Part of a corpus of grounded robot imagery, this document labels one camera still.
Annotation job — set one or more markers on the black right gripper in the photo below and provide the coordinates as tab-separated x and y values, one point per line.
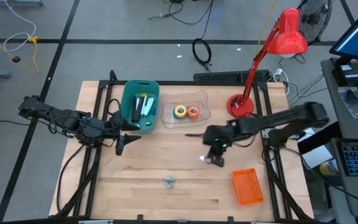
221	135

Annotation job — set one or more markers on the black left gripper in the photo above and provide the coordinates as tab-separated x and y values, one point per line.
117	127

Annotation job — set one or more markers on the lilac staple remover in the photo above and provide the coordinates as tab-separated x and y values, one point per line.
203	159

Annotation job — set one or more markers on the black stapler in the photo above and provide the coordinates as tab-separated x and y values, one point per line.
134	109

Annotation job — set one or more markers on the mint green stapler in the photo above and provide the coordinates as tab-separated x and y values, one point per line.
149	105

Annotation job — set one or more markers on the teal plastic bin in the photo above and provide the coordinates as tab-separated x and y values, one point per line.
127	93

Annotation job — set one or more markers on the orange tape roll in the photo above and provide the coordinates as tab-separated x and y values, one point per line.
193	107

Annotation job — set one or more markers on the blue-grey staple remover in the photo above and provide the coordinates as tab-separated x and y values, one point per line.
168	183

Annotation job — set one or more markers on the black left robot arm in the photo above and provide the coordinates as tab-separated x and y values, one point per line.
73	123

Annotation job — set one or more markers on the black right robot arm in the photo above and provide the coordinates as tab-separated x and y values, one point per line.
275	121

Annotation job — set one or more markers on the orange mesh basket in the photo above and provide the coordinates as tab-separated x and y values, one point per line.
247	186

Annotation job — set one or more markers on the clear plastic bin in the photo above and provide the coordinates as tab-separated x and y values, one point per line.
166	102

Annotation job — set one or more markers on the black keyboard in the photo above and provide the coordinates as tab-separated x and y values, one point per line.
216	76

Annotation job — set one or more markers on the white paper sheet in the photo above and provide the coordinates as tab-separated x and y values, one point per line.
317	157

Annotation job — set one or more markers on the white power adapter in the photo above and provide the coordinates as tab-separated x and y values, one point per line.
278	73

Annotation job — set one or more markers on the yellow bottle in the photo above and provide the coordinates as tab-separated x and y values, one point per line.
328	168

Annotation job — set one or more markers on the grey side desk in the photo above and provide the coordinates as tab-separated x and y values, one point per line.
337	124

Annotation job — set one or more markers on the black floor disc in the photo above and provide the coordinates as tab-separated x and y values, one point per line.
16	59

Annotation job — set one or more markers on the red desk lamp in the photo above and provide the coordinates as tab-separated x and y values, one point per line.
287	37

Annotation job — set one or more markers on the clear plastic bag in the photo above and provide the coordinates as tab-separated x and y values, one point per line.
353	102

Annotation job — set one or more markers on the black mini computer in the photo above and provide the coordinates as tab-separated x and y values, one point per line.
350	74

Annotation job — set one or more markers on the black floor fan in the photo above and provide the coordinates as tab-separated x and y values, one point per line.
314	18

